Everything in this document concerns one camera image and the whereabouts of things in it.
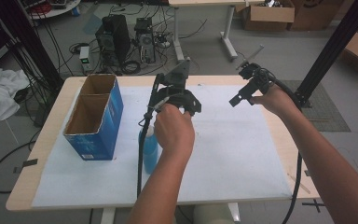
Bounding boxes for black tape strip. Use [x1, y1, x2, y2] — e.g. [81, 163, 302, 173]
[13, 158, 39, 175]

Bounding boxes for small black computer tower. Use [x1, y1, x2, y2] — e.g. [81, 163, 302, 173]
[133, 17, 157, 65]

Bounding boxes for round white table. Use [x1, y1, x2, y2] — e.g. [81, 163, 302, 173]
[27, 0, 82, 21]

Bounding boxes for white power device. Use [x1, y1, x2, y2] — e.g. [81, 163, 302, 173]
[78, 45, 95, 73]

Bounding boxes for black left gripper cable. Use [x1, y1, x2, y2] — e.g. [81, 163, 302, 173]
[136, 73, 166, 199]

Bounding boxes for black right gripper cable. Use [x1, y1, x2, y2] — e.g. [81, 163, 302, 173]
[268, 73, 304, 224]

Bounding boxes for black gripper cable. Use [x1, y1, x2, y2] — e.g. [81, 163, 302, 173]
[136, 73, 166, 199]
[268, 73, 304, 224]

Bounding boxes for white table mat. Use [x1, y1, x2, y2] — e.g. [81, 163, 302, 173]
[31, 84, 294, 208]

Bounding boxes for large brown cardboard box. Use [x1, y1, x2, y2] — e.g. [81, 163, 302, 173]
[287, 0, 347, 32]

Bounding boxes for person's left hand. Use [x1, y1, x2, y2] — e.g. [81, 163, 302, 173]
[153, 103, 197, 157]

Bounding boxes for light wooden table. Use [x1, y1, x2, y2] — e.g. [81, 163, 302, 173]
[5, 74, 322, 213]

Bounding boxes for white desk frame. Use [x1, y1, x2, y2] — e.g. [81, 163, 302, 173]
[167, 0, 267, 63]

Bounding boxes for person's right hand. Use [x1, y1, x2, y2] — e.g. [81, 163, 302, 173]
[249, 83, 296, 117]

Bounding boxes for black tape cross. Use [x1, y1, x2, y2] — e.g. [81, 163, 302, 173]
[301, 199, 326, 215]

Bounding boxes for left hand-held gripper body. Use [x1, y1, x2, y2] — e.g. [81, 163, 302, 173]
[148, 58, 203, 118]

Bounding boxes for grey floor mat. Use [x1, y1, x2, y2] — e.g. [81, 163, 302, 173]
[279, 79, 352, 133]

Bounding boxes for blue plastic bottle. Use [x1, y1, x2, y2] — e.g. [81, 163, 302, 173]
[138, 123, 159, 175]

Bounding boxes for black floor cable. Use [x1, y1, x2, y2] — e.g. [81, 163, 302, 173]
[0, 129, 43, 194]

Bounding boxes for open brown cardboard box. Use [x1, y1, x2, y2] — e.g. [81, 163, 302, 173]
[241, 0, 296, 33]

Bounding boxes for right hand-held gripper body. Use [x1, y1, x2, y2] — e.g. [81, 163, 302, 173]
[235, 44, 276, 98]

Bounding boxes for blue cardboard box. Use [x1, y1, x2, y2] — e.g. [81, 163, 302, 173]
[62, 73, 125, 161]

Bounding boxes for white cylinder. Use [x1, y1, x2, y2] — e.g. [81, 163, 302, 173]
[192, 203, 237, 224]

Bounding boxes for black metal stand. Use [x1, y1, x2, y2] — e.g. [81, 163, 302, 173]
[0, 0, 65, 92]
[294, 0, 358, 108]

